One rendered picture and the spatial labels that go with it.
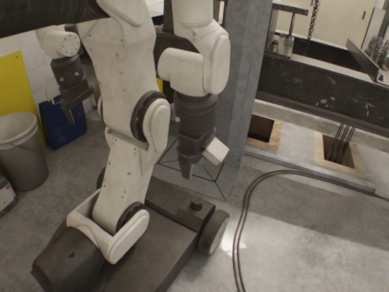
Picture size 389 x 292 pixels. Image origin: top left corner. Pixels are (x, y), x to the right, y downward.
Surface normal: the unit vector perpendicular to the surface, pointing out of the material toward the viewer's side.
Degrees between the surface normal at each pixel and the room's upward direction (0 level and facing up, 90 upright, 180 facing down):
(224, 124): 90
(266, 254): 0
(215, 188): 10
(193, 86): 101
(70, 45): 90
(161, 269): 0
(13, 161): 93
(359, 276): 0
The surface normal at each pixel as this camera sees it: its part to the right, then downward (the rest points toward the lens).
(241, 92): -0.16, 0.58
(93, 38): -0.22, -0.38
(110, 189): -0.39, 0.02
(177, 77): -0.50, 0.64
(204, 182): 0.00, -0.70
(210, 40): 0.33, -0.05
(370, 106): -0.37, 0.53
